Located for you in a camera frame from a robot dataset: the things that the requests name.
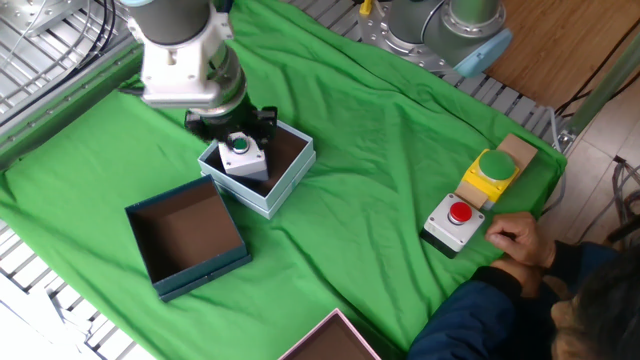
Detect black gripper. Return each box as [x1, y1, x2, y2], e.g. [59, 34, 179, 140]
[183, 94, 279, 151]

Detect white green push-button box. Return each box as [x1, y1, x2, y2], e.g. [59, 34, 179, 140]
[217, 130, 270, 182]

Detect dark blue gift box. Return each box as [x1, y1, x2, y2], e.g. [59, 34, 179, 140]
[124, 174, 253, 303]

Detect light blue gift box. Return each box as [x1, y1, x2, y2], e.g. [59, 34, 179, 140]
[197, 119, 317, 220]

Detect red emergency button box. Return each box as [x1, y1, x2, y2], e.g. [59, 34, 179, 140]
[419, 193, 486, 260]

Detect pink gift box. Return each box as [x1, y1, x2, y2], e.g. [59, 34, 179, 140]
[278, 308, 382, 360]

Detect yellow box green button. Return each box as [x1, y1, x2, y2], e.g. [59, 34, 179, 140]
[460, 148, 521, 211]

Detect person's right hand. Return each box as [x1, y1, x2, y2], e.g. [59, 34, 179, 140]
[484, 211, 557, 269]

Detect person's left hand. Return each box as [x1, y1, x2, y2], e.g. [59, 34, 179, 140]
[489, 257, 545, 300]

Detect green cloth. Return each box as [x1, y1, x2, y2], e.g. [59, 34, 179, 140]
[0, 0, 569, 360]

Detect wooden button mounting board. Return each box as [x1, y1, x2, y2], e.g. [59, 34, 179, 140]
[453, 132, 539, 211]

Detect left arm navy sleeve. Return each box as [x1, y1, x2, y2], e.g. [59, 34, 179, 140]
[407, 266, 554, 360]

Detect arm navy sleeve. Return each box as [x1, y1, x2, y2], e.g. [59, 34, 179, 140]
[407, 266, 554, 360]
[542, 241, 624, 284]

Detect right arm navy sleeve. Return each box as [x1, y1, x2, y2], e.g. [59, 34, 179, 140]
[542, 241, 624, 284]

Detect person's head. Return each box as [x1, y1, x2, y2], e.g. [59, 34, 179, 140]
[549, 249, 640, 360]

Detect black cable pair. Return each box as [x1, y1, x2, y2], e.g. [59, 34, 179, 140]
[64, 0, 119, 76]

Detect grey table edge rail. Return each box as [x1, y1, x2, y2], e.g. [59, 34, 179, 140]
[0, 42, 146, 171]

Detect silver metal bracket plate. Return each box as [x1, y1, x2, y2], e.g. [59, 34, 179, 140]
[0, 0, 86, 39]

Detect black floor cables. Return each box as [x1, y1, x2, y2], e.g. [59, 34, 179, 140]
[554, 19, 640, 246]

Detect aluminium frame post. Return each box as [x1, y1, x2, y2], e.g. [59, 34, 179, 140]
[567, 44, 640, 136]

